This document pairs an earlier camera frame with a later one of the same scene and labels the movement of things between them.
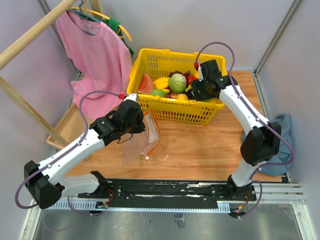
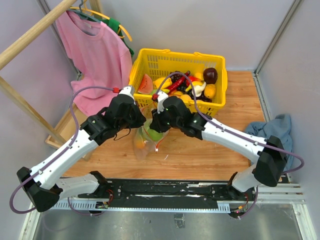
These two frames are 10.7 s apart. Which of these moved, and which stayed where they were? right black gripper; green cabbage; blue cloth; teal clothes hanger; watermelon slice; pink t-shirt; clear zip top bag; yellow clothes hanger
Moved: clear zip top bag; green cabbage; right black gripper
Stayed: watermelon slice; teal clothes hanger; blue cloth; pink t-shirt; yellow clothes hanger
